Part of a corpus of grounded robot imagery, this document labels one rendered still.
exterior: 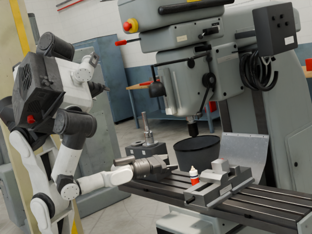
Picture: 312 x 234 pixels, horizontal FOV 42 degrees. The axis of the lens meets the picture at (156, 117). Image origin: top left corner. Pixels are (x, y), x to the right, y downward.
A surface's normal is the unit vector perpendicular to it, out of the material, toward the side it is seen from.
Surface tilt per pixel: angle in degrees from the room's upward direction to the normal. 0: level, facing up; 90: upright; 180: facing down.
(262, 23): 90
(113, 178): 94
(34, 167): 115
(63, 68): 57
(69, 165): 107
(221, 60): 90
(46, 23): 90
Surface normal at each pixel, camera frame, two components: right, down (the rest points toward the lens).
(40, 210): -0.47, 0.26
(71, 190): 0.47, 0.37
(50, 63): 0.62, -0.58
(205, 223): -0.20, -0.96
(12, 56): 0.63, 0.01
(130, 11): -0.75, 0.27
